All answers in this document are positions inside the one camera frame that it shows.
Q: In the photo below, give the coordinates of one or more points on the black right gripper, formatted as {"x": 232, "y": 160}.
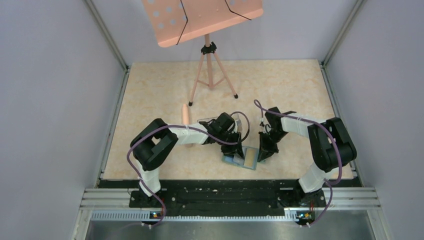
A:
{"x": 265, "y": 150}

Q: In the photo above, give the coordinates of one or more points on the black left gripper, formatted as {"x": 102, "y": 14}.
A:
{"x": 233, "y": 149}

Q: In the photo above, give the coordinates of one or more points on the green leather card holder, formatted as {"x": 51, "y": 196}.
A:
{"x": 236, "y": 160}

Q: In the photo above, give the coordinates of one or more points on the clear plastic card box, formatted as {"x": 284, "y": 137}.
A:
{"x": 212, "y": 121}

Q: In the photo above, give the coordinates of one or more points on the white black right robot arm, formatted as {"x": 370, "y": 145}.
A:
{"x": 331, "y": 145}

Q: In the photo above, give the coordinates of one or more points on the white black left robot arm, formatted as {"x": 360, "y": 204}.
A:
{"x": 151, "y": 147}

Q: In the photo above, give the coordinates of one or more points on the pink music stand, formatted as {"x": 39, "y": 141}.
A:
{"x": 178, "y": 21}

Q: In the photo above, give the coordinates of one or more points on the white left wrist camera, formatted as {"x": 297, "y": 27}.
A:
{"x": 241, "y": 127}

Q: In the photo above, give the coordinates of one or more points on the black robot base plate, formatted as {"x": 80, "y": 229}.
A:
{"x": 205, "y": 194}

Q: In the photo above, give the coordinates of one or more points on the aluminium front rail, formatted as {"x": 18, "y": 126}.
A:
{"x": 114, "y": 204}

